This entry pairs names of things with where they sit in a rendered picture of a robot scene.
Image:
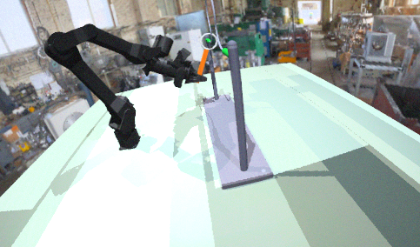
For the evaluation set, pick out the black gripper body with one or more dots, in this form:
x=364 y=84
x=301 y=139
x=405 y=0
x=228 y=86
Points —
x=178 y=73

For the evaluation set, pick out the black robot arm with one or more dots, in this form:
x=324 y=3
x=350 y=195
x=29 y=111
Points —
x=62 y=47

